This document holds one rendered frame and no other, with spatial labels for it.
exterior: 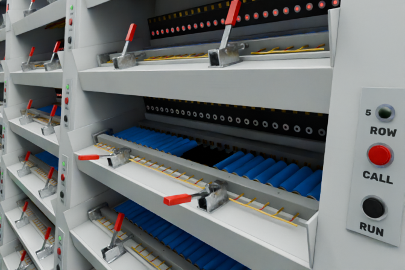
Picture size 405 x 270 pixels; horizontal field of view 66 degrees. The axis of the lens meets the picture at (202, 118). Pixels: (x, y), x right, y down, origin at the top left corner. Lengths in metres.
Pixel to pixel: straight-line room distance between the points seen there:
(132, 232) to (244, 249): 0.37
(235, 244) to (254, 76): 0.20
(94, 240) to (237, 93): 0.52
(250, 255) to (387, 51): 0.25
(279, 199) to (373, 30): 0.21
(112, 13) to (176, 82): 0.41
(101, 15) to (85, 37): 0.07
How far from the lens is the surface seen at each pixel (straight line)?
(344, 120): 0.30
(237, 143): 0.57
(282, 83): 0.34
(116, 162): 0.64
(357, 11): 0.31
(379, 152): 0.29
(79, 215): 0.85
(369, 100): 0.29
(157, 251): 0.65
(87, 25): 0.81
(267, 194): 0.41
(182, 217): 0.47
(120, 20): 0.85
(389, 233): 0.30
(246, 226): 0.40
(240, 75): 0.37
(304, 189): 0.42
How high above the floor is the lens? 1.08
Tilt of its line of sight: 4 degrees down
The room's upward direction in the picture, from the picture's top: 5 degrees clockwise
